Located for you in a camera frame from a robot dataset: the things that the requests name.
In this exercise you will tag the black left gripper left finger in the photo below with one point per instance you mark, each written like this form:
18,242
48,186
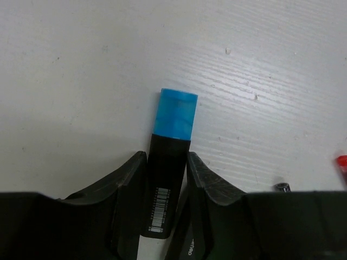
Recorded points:
101,221

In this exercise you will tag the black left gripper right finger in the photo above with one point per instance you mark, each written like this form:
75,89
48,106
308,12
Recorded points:
228,223

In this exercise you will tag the blue cap highlighter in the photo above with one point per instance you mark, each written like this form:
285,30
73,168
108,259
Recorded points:
169,146

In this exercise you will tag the black gel pen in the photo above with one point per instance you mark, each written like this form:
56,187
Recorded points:
282,187

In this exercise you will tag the black highlighter body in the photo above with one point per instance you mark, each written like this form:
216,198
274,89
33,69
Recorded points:
187,240

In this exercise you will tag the red gel pen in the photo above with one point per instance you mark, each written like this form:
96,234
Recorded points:
341,162

